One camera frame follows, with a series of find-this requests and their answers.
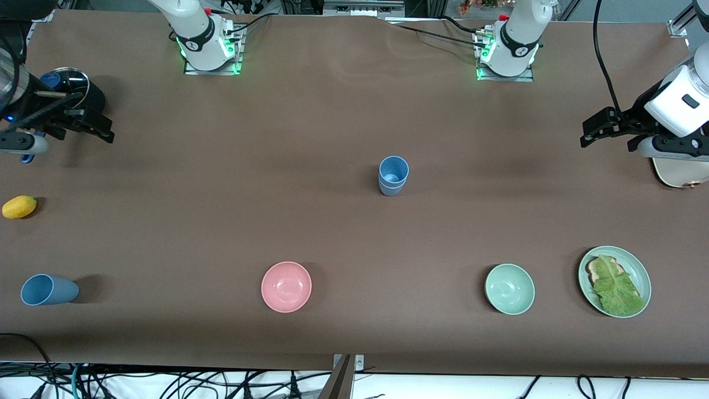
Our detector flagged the colourful background objects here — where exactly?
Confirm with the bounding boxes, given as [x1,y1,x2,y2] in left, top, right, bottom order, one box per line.
[458,0,500,15]

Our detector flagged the black pot with blue handle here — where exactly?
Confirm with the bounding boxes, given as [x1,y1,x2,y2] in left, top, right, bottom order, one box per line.
[20,66,106,165]

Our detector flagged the blue cup with tissue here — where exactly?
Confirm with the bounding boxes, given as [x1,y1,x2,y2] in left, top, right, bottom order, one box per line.
[379,176,408,197]

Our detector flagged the black looped floor cable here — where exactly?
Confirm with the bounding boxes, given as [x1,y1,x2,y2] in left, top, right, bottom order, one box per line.
[0,332,60,399]

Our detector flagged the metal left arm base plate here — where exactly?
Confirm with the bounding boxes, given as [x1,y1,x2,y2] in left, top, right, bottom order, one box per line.
[475,29,536,83]

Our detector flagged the pink bowl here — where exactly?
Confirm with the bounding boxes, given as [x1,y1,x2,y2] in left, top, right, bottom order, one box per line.
[261,261,312,314]

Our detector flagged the yellow lemon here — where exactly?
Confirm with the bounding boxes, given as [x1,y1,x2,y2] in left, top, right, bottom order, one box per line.
[2,195,38,219]

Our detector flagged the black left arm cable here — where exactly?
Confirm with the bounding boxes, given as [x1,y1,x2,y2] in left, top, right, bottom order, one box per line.
[592,0,625,118]

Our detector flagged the aluminium frame profile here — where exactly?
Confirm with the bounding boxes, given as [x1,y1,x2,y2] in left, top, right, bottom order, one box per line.
[667,0,700,38]
[21,8,54,63]

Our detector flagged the toast slice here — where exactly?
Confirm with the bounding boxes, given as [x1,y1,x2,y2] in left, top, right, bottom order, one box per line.
[586,256,643,300]

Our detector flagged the green bowl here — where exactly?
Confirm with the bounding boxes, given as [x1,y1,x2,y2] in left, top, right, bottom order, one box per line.
[485,263,536,316]

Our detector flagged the grey background device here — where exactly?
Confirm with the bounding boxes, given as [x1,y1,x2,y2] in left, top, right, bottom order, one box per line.
[323,0,405,19]

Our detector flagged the green lettuce leaf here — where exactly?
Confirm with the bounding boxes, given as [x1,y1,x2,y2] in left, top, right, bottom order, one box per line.
[593,255,646,317]

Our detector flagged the dark beam under table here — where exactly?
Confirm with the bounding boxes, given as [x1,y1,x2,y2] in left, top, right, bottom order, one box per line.
[318,355,356,399]

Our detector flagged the glass lid with blue knob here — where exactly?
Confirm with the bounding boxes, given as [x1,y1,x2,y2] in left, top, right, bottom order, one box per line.
[40,67,90,98]

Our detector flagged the black cable on table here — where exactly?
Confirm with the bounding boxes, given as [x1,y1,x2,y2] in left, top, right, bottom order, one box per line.
[388,23,484,46]
[440,16,488,37]
[226,13,273,35]

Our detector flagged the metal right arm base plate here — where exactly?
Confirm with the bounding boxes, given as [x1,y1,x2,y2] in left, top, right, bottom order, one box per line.
[183,23,245,76]

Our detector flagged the green plate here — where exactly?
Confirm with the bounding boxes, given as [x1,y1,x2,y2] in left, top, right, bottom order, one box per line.
[578,245,652,319]

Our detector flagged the silver table bracket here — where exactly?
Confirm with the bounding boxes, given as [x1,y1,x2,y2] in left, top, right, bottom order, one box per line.
[332,354,365,373]

